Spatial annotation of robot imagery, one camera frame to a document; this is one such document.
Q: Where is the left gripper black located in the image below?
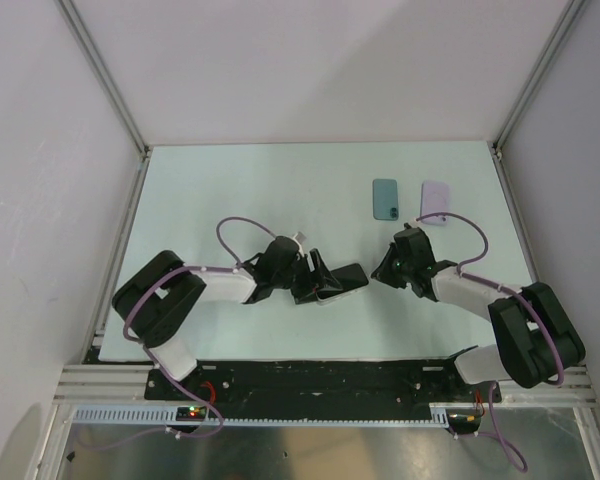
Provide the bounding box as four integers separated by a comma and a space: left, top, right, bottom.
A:
273, 249, 341, 305

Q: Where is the clear phone case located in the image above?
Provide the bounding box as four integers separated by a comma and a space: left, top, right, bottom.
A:
317, 270, 369, 305

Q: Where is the white phone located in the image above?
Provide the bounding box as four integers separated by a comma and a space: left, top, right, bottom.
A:
316, 263, 369, 304

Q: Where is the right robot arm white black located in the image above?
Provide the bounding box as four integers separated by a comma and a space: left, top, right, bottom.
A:
371, 224, 586, 401

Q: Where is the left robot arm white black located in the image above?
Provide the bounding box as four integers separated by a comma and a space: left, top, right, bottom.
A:
112, 236, 344, 399

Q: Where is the teal phone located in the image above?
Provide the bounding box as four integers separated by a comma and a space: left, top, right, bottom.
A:
372, 179, 399, 221

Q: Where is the purple phone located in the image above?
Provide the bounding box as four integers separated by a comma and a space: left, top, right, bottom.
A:
419, 180, 450, 226

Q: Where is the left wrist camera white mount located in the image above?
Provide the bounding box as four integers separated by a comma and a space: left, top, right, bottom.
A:
290, 231, 306, 256

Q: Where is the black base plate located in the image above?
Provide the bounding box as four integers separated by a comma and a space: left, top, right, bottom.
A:
144, 359, 501, 421

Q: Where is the white slotted cable duct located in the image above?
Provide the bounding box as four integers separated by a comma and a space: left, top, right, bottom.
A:
73, 405, 477, 428

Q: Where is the aluminium frame rail front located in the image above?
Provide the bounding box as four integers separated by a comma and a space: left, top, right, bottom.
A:
54, 365, 597, 408

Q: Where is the right aluminium corner post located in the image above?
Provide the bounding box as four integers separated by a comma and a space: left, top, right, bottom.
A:
491, 0, 590, 161

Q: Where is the aluminium corner post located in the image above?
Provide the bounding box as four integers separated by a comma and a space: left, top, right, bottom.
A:
491, 0, 590, 161
54, 0, 150, 160

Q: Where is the left aluminium corner post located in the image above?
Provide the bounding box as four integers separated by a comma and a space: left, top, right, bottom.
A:
54, 0, 150, 160

